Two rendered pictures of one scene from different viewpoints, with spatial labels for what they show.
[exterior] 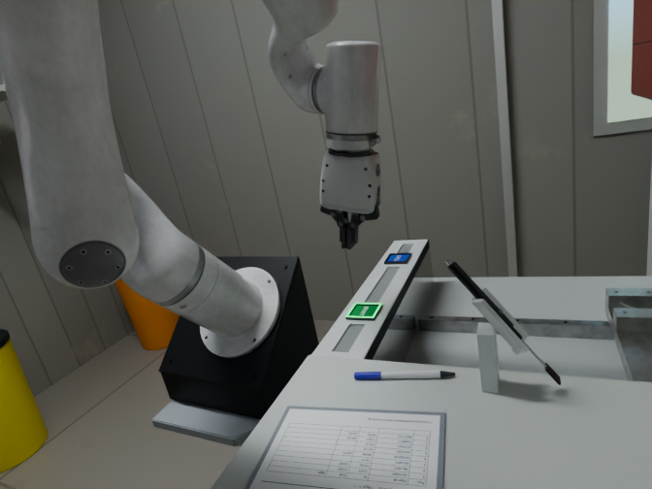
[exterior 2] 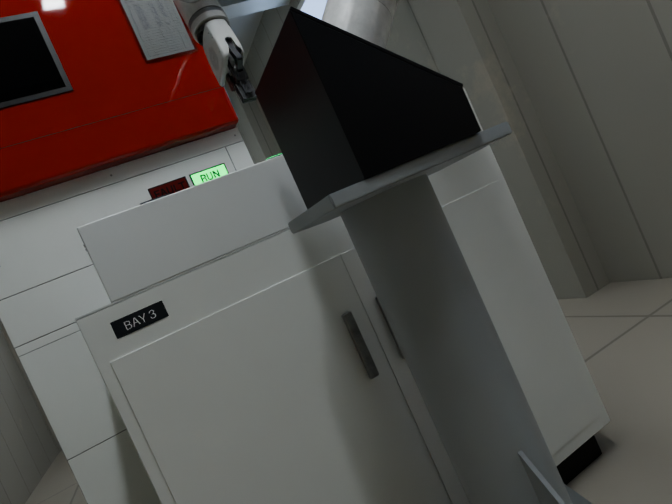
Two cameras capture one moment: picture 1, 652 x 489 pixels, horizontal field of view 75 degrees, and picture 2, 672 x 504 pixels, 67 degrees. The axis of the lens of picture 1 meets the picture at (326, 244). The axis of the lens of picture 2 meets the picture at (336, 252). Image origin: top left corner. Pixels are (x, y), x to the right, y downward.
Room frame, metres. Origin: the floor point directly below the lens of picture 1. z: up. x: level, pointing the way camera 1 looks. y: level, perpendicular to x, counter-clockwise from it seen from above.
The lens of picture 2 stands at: (1.53, 0.66, 0.77)
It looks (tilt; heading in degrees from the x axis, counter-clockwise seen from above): 2 degrees down; 219
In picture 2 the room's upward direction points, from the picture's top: 24 degrees counter-clockwise
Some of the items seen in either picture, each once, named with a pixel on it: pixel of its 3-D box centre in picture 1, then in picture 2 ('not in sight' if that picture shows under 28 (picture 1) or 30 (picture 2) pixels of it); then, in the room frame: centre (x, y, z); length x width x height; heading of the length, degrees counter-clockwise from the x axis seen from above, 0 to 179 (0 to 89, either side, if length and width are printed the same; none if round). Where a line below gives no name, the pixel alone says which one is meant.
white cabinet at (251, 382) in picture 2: not in sight; (344, 384); (0.60, -0.27, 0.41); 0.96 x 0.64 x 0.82; 153
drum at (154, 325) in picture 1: (151, 302); not in sight; (2.77, 1.26, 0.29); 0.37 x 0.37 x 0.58
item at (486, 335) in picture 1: (501, 342); not in sight; (0.45, -0.19, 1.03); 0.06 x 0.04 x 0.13; 63
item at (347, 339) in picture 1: (387, 312); (236, 213); (0.84, -0.10, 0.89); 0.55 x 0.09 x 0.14; 153
